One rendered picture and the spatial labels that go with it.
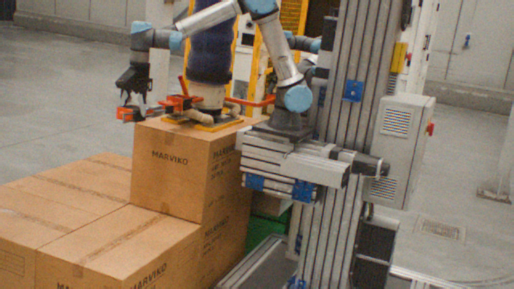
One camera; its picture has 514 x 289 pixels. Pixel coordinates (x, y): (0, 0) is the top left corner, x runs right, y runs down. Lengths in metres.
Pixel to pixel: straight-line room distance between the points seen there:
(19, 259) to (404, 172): 1.60
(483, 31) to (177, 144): 9.56
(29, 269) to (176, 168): 0.73
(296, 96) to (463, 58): 9.50
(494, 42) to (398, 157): 9.25
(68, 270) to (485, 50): 10.18
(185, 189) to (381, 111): 0.94
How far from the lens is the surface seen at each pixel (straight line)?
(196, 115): 2.52
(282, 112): 2.35
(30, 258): 2.31
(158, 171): 2.56
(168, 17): 4.11
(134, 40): 2.15
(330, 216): 2.59
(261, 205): 3.11
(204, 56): 2.58
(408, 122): 2.37
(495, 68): 11.58
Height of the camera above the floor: 1.57
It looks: 15 degrees down
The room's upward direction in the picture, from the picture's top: 8 degrees clockwise
